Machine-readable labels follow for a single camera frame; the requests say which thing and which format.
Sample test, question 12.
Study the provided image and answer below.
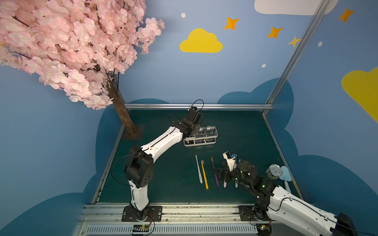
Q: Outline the right green circuit board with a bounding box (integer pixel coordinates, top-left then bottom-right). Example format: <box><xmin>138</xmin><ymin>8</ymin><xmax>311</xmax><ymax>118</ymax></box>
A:
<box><xmin>256</xmin><ymin>225</ymin><xmax>272</xmax><ymax>236</ymax></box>

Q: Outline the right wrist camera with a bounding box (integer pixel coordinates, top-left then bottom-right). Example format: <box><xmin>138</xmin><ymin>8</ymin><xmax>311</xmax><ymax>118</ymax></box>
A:
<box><xmin>222</xmin><ymin>151</ymin><xmax>237</xmax><ymax>172</ymax></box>

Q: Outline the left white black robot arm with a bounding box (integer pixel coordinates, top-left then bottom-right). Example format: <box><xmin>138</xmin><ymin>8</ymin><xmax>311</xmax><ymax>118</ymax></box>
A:
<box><xmin>124</xmin><ymin>106</ymin><xmax>202</xmax><ymax>221</ymax></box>

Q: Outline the left green circuit board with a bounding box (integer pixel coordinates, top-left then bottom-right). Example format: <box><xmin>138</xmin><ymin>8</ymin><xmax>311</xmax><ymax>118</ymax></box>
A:
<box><xmin>131</xmin><ymin>224</ymin><xmax>152</xmax><ymax>236</ymax></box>

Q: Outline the yellow toothbrush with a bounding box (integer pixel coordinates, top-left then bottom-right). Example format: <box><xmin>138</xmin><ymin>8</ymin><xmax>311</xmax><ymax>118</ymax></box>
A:
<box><xmin>201</xmin><ymin>160</ymin><xmax>209</xmax><ymax>190</ymax></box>

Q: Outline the aluminium frame upright post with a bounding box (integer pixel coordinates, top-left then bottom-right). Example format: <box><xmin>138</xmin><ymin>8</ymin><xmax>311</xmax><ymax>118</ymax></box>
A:
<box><xmin>261</xmin><ymin>0</ymin><xmax>331</xmax><ymax>117</ymax></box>

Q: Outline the pink cherry blossom tree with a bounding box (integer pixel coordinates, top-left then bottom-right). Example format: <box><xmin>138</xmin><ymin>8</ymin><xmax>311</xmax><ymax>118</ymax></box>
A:
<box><xmin>1</xmin><ymin>0</ymin><xmax>165</xmax><ymax>135</ymax></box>

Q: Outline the light blue brush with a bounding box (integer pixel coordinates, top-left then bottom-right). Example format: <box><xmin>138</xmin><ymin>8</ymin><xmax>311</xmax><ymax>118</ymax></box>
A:
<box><xmin>279</xmin><ymin>166</ymin><xmax>292</xmax><ymax>194</ymax></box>

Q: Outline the purple toothbrush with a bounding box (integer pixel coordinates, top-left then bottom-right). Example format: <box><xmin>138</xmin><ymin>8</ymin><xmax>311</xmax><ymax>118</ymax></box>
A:
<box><xmin>211</xmin><ymin>157</ymin><xmax>220</xmax><ymax>187</ymax></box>

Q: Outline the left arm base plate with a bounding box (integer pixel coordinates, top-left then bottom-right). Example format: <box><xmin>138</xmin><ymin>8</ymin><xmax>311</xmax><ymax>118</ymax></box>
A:
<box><xmin>121</xmin><ymin>205</ymin><xmax>162</xmax><ymax>222</ymax></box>

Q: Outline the aluminium frame back bar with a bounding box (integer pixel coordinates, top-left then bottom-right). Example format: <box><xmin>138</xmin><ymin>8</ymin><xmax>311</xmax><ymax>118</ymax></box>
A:
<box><xmin>125</xmin><ymin>103</ymin><xmax>274</xmax><ymax>110</ymax></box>

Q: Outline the tree base plate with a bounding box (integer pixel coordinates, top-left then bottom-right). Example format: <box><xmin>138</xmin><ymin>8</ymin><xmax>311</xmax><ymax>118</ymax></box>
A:
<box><xmin>121</xmin><ymin>124</ymin><xmax>145</xmax><ymax>140</ymax></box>

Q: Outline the small metal can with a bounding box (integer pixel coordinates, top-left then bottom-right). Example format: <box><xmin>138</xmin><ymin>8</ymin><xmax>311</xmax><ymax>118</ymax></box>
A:
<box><xmin>265</xmin><ymin>164</ymin><xmax>283</xmax><ymax>180</ymax></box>

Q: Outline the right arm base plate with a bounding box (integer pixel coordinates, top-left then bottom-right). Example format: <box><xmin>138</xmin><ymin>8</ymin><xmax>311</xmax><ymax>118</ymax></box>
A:
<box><xmin>238</xmin><ymin>205</ymin><xmax>266</xmax><ymax>221</ymax></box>

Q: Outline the green circuit board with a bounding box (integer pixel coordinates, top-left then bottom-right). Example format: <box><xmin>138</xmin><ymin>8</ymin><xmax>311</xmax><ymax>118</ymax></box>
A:
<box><xmin>256</xmin><ymin>225</ymin><xmax>272</xmax><ymax>236</ymax></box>
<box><xmin>131</xmin><ymin>224</ymin><xmax>152</xmax><ymax>236</ymax></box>

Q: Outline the aluminium rail front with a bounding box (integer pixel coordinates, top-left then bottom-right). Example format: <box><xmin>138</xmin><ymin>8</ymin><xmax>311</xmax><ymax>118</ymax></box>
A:
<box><xmin>73</xmin><ymin>204</ymin><xmax>260</xmax><ymax>236</ymax></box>

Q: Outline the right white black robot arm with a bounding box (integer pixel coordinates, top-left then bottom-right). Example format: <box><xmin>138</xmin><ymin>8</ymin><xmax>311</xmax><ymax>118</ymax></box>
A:
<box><xmin>213</xmin><ymin>161</ymin><xmax>358</xmax><ymax>236</ymax></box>

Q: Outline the white toothbrush holder rack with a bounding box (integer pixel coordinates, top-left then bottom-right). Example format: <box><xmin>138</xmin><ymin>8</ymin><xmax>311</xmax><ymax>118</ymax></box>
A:
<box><xmin>183</xmin><ymin>126</ymin><xmax>219</xmax><ymax>147</ymax></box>

